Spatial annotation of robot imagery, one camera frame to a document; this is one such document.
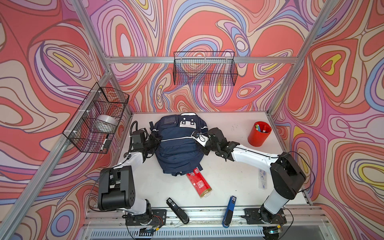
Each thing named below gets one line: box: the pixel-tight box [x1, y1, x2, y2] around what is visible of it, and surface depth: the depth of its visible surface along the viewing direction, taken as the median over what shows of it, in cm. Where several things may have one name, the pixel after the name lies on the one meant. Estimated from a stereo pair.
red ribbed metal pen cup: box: [247, 121, 272, 147], surface depth 98 cm
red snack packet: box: [186, 168, 213, 199], surface depth 86 cm
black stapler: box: [166, 197, 190, 225], surface depth 76 cm
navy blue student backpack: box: [149, 113, 209, 176], surface depth 88 cm
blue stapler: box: [222, 195, 237, 229], surface depth 75 cm
